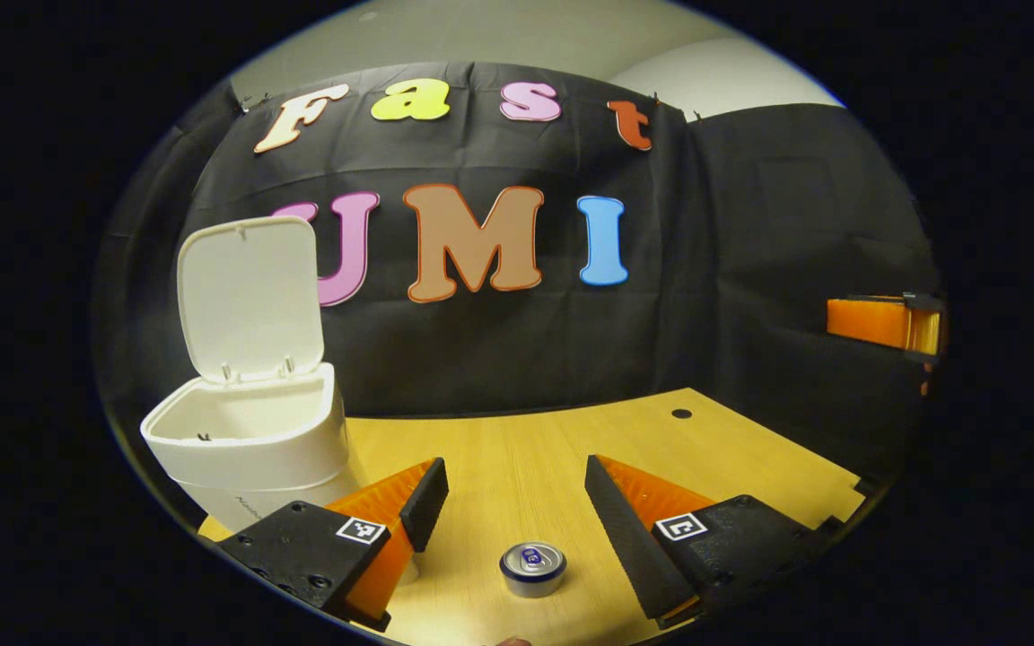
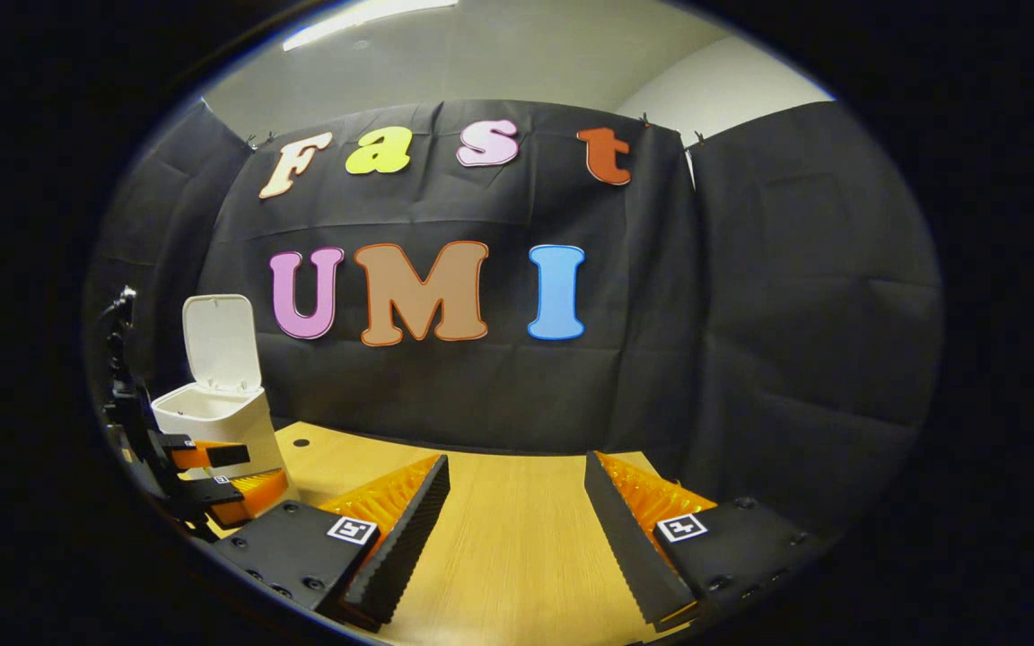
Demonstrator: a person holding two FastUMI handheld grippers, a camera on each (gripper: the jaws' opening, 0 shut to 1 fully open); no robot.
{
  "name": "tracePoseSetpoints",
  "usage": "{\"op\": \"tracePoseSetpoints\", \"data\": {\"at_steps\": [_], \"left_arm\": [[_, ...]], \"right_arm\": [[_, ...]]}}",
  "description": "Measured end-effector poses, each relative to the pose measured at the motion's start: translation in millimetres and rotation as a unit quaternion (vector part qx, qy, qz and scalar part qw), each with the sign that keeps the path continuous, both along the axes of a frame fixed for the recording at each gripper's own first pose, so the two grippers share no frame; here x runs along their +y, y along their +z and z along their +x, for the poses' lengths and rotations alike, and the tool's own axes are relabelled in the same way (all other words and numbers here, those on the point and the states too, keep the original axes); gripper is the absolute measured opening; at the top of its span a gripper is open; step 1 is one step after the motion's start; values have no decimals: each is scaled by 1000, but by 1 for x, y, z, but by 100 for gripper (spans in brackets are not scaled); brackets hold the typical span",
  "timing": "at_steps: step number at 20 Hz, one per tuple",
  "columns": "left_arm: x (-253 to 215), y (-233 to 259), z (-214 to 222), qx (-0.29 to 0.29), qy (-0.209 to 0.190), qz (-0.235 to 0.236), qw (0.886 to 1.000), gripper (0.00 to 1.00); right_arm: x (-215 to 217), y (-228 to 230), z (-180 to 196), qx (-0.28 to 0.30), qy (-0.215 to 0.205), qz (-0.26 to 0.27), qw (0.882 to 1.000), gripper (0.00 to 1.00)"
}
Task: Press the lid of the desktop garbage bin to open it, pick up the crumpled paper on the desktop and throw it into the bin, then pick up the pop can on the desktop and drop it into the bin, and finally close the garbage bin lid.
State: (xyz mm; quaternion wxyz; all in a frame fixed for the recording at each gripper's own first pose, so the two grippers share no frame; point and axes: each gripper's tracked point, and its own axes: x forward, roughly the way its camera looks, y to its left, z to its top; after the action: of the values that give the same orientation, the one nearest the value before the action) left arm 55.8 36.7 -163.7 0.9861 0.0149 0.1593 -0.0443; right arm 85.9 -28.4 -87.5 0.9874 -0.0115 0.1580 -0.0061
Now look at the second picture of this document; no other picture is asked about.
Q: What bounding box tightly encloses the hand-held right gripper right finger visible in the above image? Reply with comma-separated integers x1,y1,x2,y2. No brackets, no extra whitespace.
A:
583,450,829,633

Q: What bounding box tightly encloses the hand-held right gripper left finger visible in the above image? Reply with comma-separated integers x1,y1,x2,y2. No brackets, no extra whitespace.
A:
210,453,452,633

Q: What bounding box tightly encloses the white desktop garbage bin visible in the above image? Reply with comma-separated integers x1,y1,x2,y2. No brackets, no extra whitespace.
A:
151,294,289,503

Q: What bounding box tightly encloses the wooden desktop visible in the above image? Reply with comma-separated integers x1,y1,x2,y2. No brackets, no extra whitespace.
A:
203,422,733,646

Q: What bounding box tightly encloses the black backdrop cloth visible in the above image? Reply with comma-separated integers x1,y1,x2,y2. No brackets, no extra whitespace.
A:
82,97,944,539

